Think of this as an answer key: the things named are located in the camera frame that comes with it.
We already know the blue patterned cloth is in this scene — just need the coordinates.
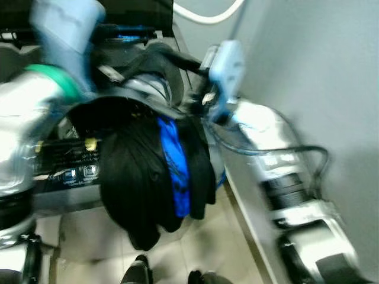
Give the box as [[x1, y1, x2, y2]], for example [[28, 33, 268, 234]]
[[156, 116, 191, 219]]

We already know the black garment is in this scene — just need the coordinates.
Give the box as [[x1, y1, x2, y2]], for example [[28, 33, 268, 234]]
[[97, 109, 217, 252]]

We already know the pale wrist camera mount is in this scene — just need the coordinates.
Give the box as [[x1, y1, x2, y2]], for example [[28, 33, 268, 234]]
[[28, 0, 108, 94], [200, 40, 247, 122]]

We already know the black robot foot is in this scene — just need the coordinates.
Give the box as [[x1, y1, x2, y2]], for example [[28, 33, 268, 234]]
[[187, 270, 233, 284], [120, 254, 153, 284]]

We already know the white hose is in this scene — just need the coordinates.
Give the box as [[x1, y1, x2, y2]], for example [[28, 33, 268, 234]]
[[172, 0, 247, 25]]

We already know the black right robot foot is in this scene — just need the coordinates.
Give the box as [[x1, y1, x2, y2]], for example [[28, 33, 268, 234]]
[[187, 270, 233, 284]]

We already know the grey front-loading washing machine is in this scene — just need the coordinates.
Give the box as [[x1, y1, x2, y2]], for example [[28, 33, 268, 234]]
[[0, 0, 229, 217]]

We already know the black left robot foot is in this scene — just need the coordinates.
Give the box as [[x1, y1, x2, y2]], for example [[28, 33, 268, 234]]
[[120, 254, 153, 284]]

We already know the pale right wrist camera mount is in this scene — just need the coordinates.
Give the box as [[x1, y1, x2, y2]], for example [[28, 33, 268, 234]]
[[200, 40, 247, 122]]

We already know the pale left wrist camera mount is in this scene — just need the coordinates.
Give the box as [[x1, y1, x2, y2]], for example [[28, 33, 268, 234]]
[[28, 0, 108, 94]]

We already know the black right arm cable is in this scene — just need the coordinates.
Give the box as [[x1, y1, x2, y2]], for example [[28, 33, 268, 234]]
[[208, 121, 330, 193]]

